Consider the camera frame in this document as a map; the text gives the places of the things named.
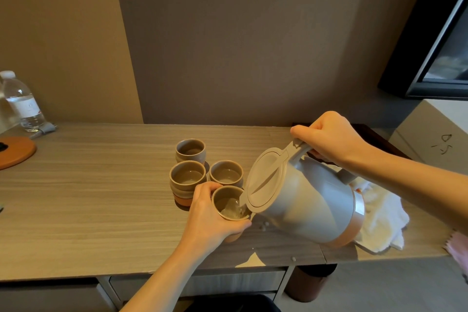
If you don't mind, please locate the person's right forearm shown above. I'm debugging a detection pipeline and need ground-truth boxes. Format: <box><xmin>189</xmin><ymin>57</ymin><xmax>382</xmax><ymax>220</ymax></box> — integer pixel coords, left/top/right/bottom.
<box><xmin>347</xmin><ymin>145</ymin><xmax>468</xmax><ymax>234</ymax></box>

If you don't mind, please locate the person's left hand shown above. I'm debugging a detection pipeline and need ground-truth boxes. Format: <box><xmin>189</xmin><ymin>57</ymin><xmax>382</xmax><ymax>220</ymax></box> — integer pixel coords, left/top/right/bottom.
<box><xmin>178</xmin><ymin>181</ymin><xmax>253</xmax><ymax>256</ymax></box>

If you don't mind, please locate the grey ceramic tea cup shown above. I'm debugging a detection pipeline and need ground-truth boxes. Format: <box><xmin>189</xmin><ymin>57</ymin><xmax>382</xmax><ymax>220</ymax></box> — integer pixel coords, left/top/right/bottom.
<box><xmin>169</xmin><ymin>160</ymin><xmax>208</xmax><ymax>208</ymax></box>
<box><xmin>211</xmin><ymin>185</ymin><xmax>253</xmax><ymax>244</ymax></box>
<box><xmin>209</xmin><ymin>160</ymin><xmax>244</xmax><ymax>188</ymax></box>
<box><xmin>175</xmin><ymin>138</ymin><xmax>207</xmax><ymax>165</ymax></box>

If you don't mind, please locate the white cardboard box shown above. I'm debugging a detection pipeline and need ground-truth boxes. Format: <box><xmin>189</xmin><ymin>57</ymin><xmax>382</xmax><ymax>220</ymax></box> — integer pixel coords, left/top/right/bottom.
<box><xmin>388</xmin><ymin>99</ymin><xmax>468</xmax><ymax>192</ymax></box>

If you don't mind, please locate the small grey plug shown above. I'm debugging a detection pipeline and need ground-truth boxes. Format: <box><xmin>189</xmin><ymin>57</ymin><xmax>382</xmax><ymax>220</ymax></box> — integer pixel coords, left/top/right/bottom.
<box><xmin>29</xmin><ymin>122</ymin><xmax>58</xmax><ymax>140</ymax></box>

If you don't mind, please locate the black chair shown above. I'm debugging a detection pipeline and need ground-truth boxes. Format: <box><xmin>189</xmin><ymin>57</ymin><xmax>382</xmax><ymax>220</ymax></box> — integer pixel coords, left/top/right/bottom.
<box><xmin>183</xmin><ymin>293</ymin><xmax>282</xmax><ymax>312</ymax></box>

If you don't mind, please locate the black framed television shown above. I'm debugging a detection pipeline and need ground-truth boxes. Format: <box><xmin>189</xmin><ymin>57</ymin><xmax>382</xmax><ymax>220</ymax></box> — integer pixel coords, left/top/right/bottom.
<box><xmin>378</xmin><ymin>0</ymin><xmax>468</xmax><ymax>100</ymax></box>

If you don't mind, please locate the brown waste bin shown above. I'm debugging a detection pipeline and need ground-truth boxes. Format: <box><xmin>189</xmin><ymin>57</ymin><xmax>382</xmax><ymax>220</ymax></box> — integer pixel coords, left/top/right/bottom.
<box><xmin>284</xmin><ymin>263</ymin><xmax>338</xmax><ymax>303</ymax></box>

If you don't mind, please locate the pink cloth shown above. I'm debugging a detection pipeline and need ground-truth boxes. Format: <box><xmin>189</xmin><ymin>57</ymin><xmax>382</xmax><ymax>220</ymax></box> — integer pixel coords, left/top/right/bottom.
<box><xmin>442</xmin><ymin>231</ymin><xmax>468</xmax><ymax>284</ymax></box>

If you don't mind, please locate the white towel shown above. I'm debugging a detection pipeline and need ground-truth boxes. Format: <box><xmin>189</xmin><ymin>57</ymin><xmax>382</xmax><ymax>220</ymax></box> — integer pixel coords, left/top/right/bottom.
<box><xmin>349</xmin><ymin>176</ymin><xmax>410</xmax><ymax>253</ymax></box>

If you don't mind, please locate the person's right hand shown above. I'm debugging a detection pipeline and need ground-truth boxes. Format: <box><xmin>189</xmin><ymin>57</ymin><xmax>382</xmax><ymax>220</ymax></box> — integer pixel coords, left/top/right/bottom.
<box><xmin>291</xmin><ymin>111</ymin><xmax>371</xmax><ymax>170</ymax></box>

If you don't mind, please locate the clear plastic water bottle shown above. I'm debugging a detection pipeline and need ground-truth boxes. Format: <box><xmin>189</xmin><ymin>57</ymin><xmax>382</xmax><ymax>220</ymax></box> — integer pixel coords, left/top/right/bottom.
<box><xmin>0</xmin><ymin>70</ymin><xmax>46</xmax><ymax>133</ymax></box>
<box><xmin>0</xmin><ymin>79</ymin><xmax>20</xmax><ymax>135</ymax></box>

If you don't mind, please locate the dark brown wooden tray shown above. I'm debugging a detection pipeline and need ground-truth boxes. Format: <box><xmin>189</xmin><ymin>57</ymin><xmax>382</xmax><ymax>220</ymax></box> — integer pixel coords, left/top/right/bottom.
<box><xmin>291</xmin><ymin>123</ymin><xmax>412</xmax><ymax>161</ymax></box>

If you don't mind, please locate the person's left forearm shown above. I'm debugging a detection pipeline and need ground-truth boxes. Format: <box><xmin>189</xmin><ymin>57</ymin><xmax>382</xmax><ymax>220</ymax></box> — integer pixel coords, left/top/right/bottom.
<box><xmin>121</xmin><ymin>242</ymin><xmax>210</xmax><ymax>312</ymax></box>

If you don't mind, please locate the round orange tray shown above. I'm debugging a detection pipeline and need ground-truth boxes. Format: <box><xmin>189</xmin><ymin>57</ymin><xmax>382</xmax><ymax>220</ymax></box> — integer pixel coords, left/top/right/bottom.
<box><xmin>0</xmin><ymin>136</ymin><xmax>37</xmax><ymax>171</ymax></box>

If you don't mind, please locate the grey electric kettle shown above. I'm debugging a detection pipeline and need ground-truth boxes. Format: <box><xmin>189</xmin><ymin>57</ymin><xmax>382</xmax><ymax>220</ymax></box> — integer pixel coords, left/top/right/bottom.
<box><xmin>243</xmin><ymin>140</ymin><xmax>366</xmax><ymax>249</ymax></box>

